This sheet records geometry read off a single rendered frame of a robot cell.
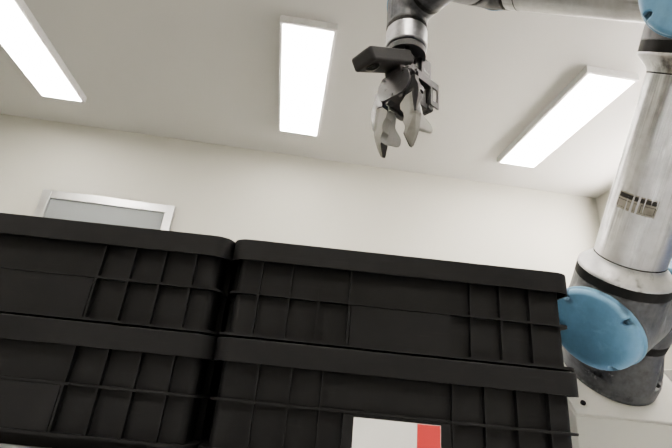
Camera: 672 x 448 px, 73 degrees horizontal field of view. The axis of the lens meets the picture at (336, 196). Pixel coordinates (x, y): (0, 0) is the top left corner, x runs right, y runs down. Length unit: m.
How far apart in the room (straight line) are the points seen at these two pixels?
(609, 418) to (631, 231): 0.32
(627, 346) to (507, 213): 3.93
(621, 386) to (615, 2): 0.58
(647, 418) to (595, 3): 0.64
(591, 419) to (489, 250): 3.57
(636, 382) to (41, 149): 4.50
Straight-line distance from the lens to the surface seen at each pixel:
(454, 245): 4.24
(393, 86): 0.79
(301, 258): 0.53
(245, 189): 4.12
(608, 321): 0.68
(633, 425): 0.89
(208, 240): 0.54
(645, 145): 0.65
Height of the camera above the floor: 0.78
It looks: 24 degrees up
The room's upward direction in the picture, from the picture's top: 6 degrees clockwise
